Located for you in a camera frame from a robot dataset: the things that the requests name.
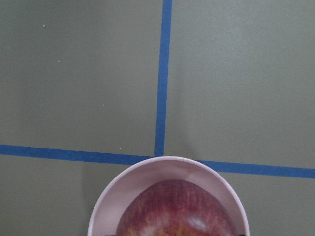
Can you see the red yellow apple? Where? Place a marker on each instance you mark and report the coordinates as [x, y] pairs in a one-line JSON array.
[[175, 208]]

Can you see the pink bowl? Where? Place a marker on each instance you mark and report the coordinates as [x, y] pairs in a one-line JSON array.
[[124, 188]]

